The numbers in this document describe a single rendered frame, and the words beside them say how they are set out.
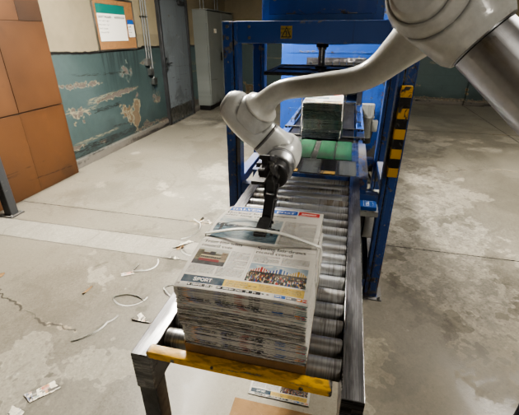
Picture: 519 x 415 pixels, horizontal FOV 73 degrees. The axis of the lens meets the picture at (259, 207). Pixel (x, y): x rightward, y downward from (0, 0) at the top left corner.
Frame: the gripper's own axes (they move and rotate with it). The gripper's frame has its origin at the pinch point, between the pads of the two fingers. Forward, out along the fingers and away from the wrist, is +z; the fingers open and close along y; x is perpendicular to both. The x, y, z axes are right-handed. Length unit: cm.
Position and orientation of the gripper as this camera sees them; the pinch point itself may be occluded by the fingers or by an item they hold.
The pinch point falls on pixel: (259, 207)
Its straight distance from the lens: 81.8
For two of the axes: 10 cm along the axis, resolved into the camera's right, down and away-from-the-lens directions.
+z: -2.3, 5.1, -8.3
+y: 0.3, 8.6, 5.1
